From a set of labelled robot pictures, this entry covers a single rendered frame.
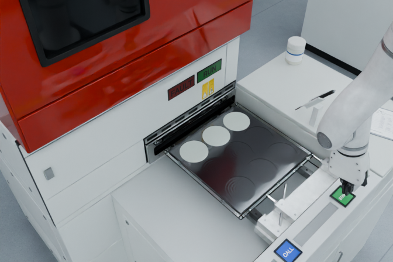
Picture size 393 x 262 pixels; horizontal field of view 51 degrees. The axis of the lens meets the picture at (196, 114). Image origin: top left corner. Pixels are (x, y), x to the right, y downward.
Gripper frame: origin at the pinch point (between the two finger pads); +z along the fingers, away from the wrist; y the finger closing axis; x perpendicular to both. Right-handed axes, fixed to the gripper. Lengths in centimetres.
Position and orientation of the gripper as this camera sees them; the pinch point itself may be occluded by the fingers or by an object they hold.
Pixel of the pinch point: (347, 187)
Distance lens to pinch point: 128.6
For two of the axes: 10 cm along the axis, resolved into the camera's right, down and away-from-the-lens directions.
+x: 7.3, -4.8, 4.8
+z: 1.5, 8.0, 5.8
